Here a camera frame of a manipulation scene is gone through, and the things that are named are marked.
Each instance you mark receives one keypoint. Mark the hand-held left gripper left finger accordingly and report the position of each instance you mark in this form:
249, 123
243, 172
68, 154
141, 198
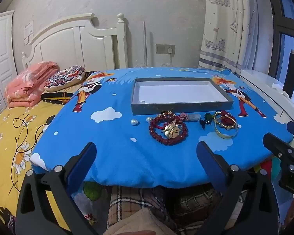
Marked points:
82, 162

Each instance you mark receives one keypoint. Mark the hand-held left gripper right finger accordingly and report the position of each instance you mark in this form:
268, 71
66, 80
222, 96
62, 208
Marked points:
210, 162

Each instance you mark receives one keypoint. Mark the smooth gold bangle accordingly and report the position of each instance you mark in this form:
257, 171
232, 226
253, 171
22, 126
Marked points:
223, 137

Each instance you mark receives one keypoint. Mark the dark green brooch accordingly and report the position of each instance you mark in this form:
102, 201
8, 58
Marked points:
207, 118

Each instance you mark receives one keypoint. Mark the red rose ornament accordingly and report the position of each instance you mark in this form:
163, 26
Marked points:
229, 120

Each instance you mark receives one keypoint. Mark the gold leaf brooch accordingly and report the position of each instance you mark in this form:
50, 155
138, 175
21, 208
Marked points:
171, 129

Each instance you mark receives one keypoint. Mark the grey shallow tray box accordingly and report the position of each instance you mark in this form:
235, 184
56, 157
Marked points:
176, 93

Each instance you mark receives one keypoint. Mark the white crumpled tissue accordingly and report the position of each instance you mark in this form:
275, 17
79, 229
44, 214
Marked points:
278, 87

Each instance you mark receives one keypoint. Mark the black bottle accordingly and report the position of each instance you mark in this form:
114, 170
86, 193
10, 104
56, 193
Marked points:
291, 76

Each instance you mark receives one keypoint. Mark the blue cartoon printed tablecloth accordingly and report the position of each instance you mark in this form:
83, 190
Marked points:
137, 164

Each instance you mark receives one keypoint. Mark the white window sill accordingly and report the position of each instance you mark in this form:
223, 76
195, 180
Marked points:
259, 83

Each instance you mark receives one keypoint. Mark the white pearl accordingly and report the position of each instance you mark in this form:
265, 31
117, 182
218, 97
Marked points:
133, 122
149, 120

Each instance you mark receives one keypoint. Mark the plaid trousers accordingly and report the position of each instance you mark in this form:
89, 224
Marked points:
137, 200

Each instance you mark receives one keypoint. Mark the dark patterned cloth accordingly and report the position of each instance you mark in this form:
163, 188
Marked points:
56, 98

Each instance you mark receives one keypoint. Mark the beige cloth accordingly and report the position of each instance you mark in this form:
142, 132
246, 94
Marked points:
137, 222

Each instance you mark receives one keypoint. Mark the yellow floral bedsheet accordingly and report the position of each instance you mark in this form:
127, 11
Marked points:
5, 132

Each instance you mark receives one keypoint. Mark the round patterned cushion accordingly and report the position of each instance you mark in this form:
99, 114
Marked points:
63, 78

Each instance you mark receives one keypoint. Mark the folded pink blanket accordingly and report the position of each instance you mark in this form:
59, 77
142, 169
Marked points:
27, 83

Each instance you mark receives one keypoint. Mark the white charger plug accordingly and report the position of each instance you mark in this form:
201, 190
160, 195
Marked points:
170, 51

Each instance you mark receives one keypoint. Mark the cream wooden headboard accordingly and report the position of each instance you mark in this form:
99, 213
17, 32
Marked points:
63, 41

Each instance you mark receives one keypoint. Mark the ship printed curtain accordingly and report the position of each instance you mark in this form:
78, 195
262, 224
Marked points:
223, 29

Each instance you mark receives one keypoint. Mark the white wardrobe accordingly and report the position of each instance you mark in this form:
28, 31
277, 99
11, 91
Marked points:
2, 53

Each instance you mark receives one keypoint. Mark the dark window frame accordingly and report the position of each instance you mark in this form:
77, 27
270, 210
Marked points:
275, 17

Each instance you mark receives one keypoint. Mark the grey wall socket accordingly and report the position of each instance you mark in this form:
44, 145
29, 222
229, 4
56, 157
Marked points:
161, 49

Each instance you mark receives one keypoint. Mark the paper notices on wall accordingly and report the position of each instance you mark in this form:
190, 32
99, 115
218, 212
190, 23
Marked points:
28, 30

